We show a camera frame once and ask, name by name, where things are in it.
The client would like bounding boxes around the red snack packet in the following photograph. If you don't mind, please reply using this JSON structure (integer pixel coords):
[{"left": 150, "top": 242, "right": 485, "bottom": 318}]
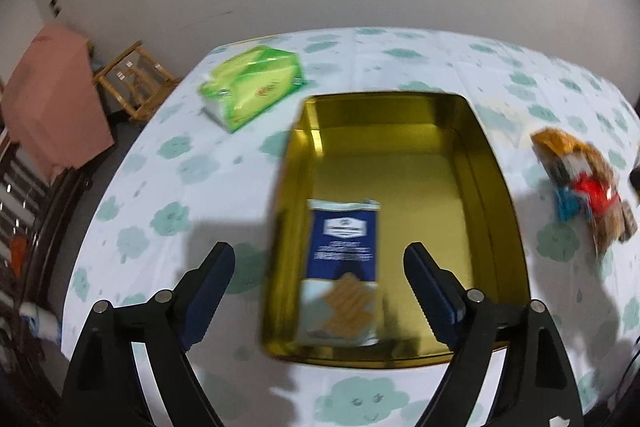
[{"left": 572, "top": 173, "right": 622, "bottom": 217}]

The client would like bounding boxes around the blue cracker packet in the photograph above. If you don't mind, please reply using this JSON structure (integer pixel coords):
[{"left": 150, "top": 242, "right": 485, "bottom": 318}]
[{"left": 296, "top": 199, "right": 380, "bottom": 348}]

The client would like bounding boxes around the orange snack packet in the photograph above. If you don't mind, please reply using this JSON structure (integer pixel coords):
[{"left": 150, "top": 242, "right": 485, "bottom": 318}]
[{"left": 530, "top": 127, "right": 618, "bottom": 191}]

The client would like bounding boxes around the small blue candy packet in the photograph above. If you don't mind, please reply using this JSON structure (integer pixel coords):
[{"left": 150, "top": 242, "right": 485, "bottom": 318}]
[{"left": 555, "top": 186, "right": 588, "bottom": 222}]

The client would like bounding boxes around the dark wooden bench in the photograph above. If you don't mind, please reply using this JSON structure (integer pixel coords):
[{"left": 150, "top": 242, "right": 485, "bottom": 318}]
[{"left": 1, "top": 127, "right": 91, "bottom": 413}]

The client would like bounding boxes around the gold and red toffee tin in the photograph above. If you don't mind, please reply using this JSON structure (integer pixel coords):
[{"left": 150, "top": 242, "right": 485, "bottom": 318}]
[{"left": 260, "top": 91, "right": 530, "bottom": 369}]

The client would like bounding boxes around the pink cloth cover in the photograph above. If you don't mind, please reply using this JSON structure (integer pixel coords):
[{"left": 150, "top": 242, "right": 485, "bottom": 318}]
[{"left": 1, "top": 24, "right": 114, "bottom": 183}]

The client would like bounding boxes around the small bamboo chair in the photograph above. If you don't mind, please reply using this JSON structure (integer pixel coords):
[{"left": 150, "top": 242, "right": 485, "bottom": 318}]
[{"left": 93, "top": 41, "right": 181, "bottom": 124}]

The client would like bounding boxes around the green tissue pack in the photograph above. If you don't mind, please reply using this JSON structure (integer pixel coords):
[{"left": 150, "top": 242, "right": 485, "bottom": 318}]
[{"left": 198, "top": 46, "right": 307, "bottom": 132}]

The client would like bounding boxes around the black wall switch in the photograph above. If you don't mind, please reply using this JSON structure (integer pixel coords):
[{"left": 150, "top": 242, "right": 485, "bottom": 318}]
[{"left": 49, "top": 0, "right": 61, "bottom": 17}]

